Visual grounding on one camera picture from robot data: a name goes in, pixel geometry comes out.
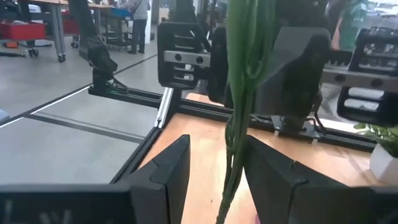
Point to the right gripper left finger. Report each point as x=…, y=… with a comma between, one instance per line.
x=93, y=205

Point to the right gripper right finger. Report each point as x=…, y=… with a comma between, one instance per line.
x=311, y=202

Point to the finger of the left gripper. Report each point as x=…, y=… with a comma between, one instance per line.
x=219, y=68
x=298, y=77

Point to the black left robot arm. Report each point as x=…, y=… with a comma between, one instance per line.
x=295, y=124

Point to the person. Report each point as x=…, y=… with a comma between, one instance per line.
x=353, y=25
x=140, y=31

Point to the cart with blue bin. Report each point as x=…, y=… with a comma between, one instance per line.
x=122, y=13

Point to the green plant white pot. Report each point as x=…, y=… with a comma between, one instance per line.
x=384, y=161

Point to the wooden workbench on casters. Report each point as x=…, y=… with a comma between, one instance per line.
x=57, y=28

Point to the red storage bin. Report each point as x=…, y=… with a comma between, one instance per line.
x=21, y=31

